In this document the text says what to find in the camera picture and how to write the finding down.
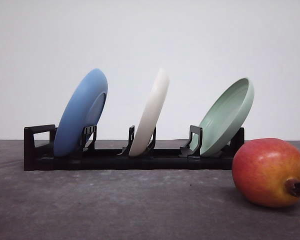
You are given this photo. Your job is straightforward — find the black plastic dish rack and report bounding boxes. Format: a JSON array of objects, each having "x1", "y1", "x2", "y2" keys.
[{"x1": 24, "y1": 124, "x2": 245, "y2": 172}]

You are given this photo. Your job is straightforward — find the white plate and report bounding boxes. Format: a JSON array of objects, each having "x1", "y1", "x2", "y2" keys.
[{"x1": 129, "y1": 68, "x2": 170, "y2": 157}]

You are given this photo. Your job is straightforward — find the blue plate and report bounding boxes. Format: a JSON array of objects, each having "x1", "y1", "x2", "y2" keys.
[{"x1": 53, "y1": 68, "x2": 109, "y2": 158}]

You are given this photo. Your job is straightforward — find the green plate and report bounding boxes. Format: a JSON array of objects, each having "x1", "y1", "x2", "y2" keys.
[{"x1": 190, "y1": 77, "x2": 255, "y2": 157}]

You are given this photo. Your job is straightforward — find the red yellow pomegranate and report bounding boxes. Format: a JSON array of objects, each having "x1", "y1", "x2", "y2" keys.
[{"x1": 232, "y1": 138, "x2": 300, "y2": 208}]

